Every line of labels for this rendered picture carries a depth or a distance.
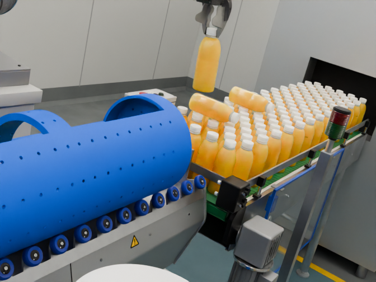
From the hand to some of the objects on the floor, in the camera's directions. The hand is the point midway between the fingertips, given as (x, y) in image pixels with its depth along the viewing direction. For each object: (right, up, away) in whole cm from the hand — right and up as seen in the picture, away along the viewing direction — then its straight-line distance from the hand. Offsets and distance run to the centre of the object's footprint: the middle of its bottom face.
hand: (213, 31), depth 155 cm
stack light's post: (+16, -137, +62) cm, 151 cm away
